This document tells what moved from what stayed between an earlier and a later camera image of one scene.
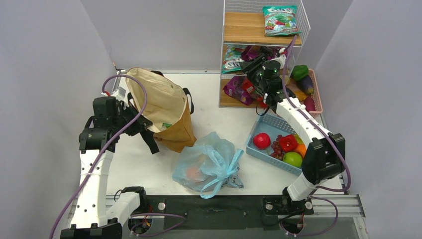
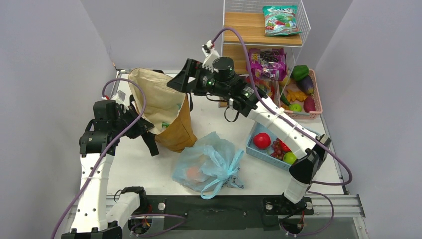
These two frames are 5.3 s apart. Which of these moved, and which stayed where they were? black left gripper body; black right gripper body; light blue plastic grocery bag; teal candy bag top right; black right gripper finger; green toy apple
Moved: black right gripper body; black right gripper finger
Stayed: black left gripper body; teal candy bag top right; light blue plastic grocery bag; green toy apple
